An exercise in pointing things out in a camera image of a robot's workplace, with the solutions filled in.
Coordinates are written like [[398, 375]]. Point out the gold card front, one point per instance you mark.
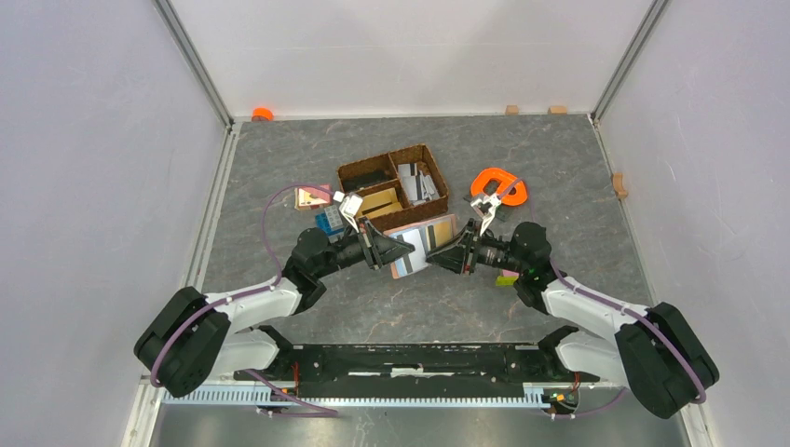
[[379, 203]]

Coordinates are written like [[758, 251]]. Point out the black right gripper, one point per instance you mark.
[[453, 256]]

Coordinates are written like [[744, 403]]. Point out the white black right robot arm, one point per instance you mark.
[[651, 351]]

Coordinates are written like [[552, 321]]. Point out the orange plastic ring toy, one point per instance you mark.
[[511, 190]]

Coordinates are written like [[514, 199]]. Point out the black cards in basket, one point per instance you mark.
[[365, 180]]

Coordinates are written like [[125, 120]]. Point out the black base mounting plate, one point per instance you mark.
[[488, 370]]

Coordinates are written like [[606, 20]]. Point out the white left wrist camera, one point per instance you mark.
[[348, 206]]

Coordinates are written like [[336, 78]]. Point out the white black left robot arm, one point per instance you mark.
[[198, 336]]

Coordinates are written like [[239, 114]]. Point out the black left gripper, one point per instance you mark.
[[399, 248]]

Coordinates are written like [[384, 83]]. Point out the brown woven basket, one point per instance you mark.
[[388, 162]]

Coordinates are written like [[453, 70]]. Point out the orange round cap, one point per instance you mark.
[[261, 114]]

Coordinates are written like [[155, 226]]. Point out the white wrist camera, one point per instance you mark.
[[486, 208], [348, 206]]

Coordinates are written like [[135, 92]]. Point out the yellow-green small block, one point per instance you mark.
[[506, 278]]

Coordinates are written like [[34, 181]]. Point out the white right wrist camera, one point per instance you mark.
[[486, 208]]

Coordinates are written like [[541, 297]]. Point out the curved wooden piece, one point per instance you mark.
[[618, 184]]

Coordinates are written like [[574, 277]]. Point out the blue building block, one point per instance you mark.
[[323, 223]]

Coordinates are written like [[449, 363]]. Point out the grey cable duct strip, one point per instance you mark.
[[260, 395]]

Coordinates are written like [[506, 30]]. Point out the pink tan small box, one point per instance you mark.
[[309, 198]]

